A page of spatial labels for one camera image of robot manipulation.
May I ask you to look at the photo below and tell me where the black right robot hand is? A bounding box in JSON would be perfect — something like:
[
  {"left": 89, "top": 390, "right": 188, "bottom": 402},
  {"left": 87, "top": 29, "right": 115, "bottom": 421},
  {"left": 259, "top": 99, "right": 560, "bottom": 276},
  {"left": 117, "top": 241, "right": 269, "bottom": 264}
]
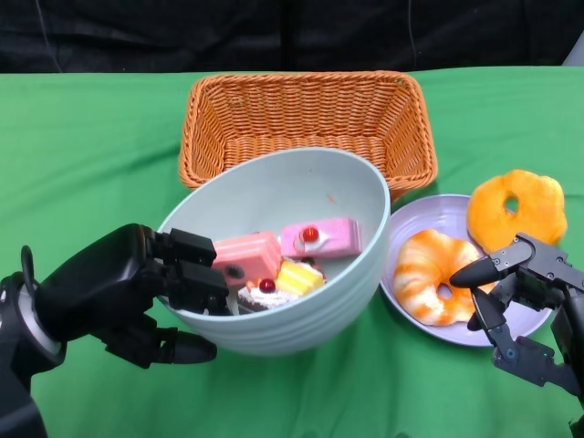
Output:
[{"left": 449, "top": 232, "right": 584, "bottom": 407}]

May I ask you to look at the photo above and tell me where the striped orange white ring bread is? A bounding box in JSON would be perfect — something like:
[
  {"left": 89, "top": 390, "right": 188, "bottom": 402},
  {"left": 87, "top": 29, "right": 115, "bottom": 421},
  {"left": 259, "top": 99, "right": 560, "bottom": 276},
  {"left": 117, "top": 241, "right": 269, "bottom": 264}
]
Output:
[{"left": 392, "top": 228, "right": 496, "bottom": 328}]

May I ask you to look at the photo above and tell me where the thin white hanging cable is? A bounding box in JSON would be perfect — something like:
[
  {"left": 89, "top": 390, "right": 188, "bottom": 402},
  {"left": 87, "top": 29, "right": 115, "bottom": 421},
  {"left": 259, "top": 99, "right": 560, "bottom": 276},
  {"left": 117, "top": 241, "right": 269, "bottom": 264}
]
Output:
[{"left": 405, "top": 0, "right": 419, "bottom": 70}]

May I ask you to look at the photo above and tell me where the green tablecloth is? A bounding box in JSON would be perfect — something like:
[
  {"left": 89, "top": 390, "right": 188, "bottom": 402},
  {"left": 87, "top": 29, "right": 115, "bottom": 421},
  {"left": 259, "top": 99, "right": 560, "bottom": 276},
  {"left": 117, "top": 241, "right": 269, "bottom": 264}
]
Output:
[{"left": 0, "top": 68, "right": 584, "bottom": 438}]

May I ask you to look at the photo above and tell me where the magenta pink layered cake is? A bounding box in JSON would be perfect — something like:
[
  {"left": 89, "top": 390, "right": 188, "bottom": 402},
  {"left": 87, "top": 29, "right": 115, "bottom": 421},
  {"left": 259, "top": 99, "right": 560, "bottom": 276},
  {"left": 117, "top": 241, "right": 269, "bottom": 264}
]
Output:
[{"left": 278, "top": 217, "right": 364, "bottom": 261}]

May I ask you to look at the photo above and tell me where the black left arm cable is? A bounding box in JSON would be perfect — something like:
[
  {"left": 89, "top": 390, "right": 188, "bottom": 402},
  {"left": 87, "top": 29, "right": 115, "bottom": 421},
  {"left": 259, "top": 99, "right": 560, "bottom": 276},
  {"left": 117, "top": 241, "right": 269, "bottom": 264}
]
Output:
[{"left": 20, "top": 245, "right": 41, "bottom": 293}]

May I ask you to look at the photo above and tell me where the chocolate layered cake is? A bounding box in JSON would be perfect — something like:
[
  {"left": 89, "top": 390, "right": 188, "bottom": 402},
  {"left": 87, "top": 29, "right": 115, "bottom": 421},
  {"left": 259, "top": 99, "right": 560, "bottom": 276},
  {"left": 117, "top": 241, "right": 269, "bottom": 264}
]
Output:
[{"left": 236, "top": 277, "right": 302, "bottom": 314}]

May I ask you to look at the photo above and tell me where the plain orange ring bread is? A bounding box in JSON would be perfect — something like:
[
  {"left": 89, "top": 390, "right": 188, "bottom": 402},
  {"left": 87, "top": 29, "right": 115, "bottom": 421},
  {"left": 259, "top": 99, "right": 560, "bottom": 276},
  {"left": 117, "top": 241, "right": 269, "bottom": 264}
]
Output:
[{"left": 465, "top": 169, "right": 568, "bottom": 255}]

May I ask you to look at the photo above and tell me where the lavender round plate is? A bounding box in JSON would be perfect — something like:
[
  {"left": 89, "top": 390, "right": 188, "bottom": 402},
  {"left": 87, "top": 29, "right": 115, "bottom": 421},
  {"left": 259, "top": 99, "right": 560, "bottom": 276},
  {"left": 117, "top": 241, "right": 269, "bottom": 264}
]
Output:
[{"left": 381, "top": 193, "right": 556, "bottom": 348}]

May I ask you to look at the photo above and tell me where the black backdrop curtain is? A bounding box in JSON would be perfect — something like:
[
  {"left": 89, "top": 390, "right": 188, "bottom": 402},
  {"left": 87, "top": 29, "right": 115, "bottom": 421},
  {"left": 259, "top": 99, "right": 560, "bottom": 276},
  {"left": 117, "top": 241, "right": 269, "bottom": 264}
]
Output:
[{"left": 0, "top": 0, "right": 584, "bottom": 75}]

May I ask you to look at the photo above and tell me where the pale grey-green bowl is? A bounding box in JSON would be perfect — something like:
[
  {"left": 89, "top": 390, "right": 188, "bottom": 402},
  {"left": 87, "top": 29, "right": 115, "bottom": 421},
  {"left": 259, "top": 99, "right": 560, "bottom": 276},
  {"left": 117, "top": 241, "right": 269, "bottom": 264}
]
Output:
[{"left": 156, "top": 146, "right": 392, "bottom": 357}]

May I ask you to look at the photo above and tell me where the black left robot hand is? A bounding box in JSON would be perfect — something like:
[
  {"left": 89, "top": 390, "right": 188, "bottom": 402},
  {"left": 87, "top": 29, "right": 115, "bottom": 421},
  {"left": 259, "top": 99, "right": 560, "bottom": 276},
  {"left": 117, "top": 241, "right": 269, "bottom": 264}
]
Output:
[{"left": 34, "top": 223, "right": 232, "bottom": 370}]

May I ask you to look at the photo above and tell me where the orange wicker basket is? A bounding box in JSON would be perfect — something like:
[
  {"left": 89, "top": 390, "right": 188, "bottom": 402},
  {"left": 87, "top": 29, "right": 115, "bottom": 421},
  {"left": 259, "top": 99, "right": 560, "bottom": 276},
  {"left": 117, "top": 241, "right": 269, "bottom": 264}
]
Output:
[{"left": 177, "top": 70, "right": 439, "bottom": 202}]

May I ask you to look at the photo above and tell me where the salmon pink layered cake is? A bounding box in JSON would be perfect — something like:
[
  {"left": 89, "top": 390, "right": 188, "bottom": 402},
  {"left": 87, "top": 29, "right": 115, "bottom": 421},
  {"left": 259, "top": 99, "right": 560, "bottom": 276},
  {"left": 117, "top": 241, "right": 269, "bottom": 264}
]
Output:
[{"left": 212, "top": 231, "right": 283, "bottom": 289}]

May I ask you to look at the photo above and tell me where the yellow layered cake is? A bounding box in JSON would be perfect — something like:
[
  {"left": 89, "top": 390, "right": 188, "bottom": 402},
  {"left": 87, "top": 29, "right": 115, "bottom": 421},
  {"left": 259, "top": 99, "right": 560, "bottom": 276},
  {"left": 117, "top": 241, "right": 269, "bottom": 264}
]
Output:
[{"left": 276, "top": 257, "right": 326, "bottom": 296}]

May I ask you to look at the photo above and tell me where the pale grey panel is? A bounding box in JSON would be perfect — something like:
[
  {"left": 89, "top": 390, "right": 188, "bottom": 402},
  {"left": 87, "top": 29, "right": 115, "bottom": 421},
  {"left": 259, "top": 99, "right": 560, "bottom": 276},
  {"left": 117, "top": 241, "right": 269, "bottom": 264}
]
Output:
[{"left": 561, "top": 43, "right": 584, "bottom": 68}]

